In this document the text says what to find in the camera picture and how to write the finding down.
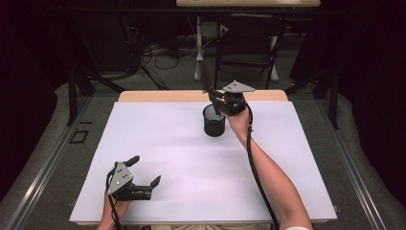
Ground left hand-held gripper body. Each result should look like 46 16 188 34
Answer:
106 161 153 202

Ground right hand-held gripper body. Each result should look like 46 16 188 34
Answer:
215 80 257 117

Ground black mesh pen cup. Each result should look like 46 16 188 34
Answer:
202 103 228 138

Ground person's right hand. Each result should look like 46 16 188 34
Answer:
222 105 254 144

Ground person's left hand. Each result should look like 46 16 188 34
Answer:
102 191 132 224

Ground white table cover sheet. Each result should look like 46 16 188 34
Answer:
69 100 338 224

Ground light wooden table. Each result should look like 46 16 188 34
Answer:
117 89 289 104

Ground white box under desk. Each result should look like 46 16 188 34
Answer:
200 20 230 40

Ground black folding chair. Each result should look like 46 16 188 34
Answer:
214 12 287 91

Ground white-legged wooden desk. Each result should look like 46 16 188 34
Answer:
175 0 322 82

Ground black horizontal crossbar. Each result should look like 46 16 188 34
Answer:
47 7 355 15

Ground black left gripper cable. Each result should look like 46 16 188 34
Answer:
105 168 124 230

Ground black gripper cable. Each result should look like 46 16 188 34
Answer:
243 101 282 230
105 168 124 230

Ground bundle of floor cables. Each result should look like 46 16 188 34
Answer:
127 18 200 91

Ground aluminium floor rail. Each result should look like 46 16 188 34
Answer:
4 95 94 230
314 97 389 230

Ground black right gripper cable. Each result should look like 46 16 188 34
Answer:
243 101 282 230

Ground black metal stand frame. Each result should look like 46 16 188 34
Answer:
284 65 340 130
66 61 127 127

